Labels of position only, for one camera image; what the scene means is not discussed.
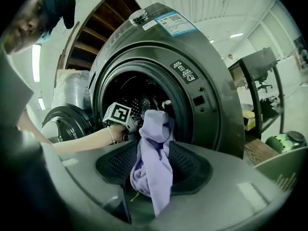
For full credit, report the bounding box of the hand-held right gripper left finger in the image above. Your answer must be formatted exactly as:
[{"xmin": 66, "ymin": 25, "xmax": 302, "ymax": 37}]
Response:
[{"xmin": 40, "ymin": 140, "xmax": 145, "ymax": 231}]

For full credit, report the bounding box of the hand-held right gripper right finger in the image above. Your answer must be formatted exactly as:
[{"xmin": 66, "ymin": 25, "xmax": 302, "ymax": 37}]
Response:
[{"xmin": 154, "ymin": 140, "xmax": 289, "ymax": 231}]

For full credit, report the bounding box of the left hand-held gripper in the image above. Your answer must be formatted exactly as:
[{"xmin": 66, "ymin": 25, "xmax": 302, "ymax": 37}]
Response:
[{"xmin": 103, "ymin": 102, "xmax": 145, "ymax": 136}]

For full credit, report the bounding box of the lavender garment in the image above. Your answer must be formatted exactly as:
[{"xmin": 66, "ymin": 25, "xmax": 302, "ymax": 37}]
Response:
[{"xmin": 129, "ymin": 108, "xmax": 177, "ymax": 218}]

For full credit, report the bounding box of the pale slotted laundry basket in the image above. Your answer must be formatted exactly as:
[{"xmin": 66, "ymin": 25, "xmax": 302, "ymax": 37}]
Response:
[{"xmin": 253, "ymin": 145, "xmax": 304, "ymax": 193}]

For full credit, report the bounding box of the dark grey washing machine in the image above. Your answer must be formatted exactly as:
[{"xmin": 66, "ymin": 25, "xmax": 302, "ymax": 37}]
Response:
[{"xmin": 87, "ymin": 2, "xmax": 246, "ymax": 160}]

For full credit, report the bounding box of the person's left forearm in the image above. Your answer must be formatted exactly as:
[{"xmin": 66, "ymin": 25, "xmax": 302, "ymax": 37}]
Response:
[{"xmin": 39, "ymin": 126, "xmax": 114, "ymax": 154}]

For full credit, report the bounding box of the person's left hand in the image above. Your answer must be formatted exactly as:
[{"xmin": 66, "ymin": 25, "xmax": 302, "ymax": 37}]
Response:
[{"xmin": 112, "ymin": 124, "xmax": 131, "ymax": 144}]

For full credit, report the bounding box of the round black glass door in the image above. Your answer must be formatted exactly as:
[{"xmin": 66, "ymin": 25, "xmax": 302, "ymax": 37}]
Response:
[{"xmin": 41, "ymin": 104, "xmax": 95, "ymax": 144}]

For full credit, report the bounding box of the wooden slat platform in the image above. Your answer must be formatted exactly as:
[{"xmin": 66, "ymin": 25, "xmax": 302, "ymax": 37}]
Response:
[{"xmin": 242, "ymin": 133, "xmax": 280, "ymax": 166}]

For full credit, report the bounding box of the yellow box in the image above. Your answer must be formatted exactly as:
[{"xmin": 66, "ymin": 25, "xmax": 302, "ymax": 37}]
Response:
[{"xmin": 242, "ymin": 109, "xmax": 263, "ymax": 131}]

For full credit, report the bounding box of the black bag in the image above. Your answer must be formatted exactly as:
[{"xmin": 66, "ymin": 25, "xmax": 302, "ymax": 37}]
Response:
[{"xmin": 259, "ymin": 97, "xmax": 280, "ymax": 123}]

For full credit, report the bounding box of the person's beige shirt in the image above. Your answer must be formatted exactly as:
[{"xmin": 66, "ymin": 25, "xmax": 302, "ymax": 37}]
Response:
[{"xmin": 0, "ymin": 44, "xmax": 35, "ymax": 130}]

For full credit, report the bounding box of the black office chair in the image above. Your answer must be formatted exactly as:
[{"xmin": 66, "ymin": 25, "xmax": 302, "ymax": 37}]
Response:
[{"xmin": 254, "ymin": 72, "xmax": 274, "ymax": 94}]

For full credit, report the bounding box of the person's face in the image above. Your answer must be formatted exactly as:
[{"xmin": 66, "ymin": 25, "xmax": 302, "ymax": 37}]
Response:
[{"xmin": 4, "ymin": 0, "xmax": 53, "ymax": 55}]

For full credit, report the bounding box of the black metal table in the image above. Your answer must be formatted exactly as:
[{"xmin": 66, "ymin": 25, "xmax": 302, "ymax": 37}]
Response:
[{"xmin": 227, "ymin": 47, "xmax": 286, "ymax": 140}]

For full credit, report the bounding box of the white counter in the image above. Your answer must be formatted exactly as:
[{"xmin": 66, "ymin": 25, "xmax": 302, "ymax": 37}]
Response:
[{"xmin": 276, "ymin": 54, "xmax": 301, "ymax": 82}]

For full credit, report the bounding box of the pearl bracelet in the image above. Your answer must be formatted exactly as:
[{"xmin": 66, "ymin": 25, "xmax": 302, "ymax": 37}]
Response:
[{"xmin": 107, "ymin": 126, "xmax": 116, "ymax": 144}]

